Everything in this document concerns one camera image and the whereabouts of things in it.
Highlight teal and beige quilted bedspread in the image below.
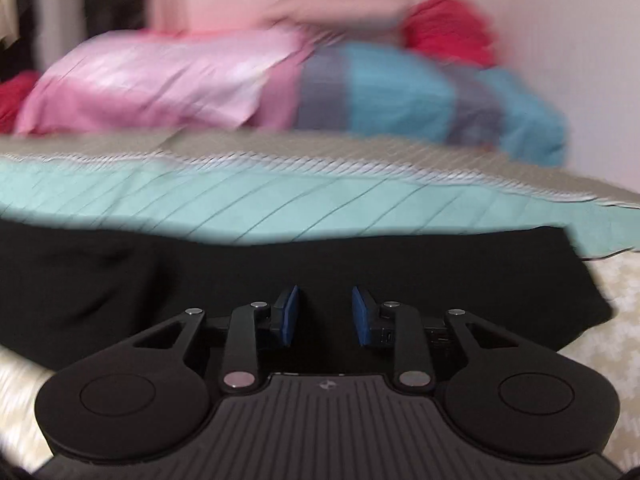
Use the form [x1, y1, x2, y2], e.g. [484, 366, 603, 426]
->
[0, 130, 640, 471]

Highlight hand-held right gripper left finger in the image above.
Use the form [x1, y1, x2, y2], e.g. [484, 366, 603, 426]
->
[132, 285, 301, 394]

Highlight black pants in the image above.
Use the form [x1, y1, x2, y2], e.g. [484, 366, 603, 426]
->
[0, 220, 615, 373]

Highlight pink pillow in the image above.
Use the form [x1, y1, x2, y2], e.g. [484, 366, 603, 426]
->
[265, 0, 416, 28]

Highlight red cloth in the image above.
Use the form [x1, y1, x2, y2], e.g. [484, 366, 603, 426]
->
[404, 0, 501, 68]

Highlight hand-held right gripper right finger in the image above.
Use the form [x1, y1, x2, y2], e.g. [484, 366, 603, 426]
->
[351, 286, 521, 394]

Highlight pink floral quilt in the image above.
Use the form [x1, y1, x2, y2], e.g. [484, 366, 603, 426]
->
[14, 27, 313, 136]

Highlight blue and grey blanket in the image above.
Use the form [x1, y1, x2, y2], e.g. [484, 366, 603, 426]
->
[295, 42, 568, 166]

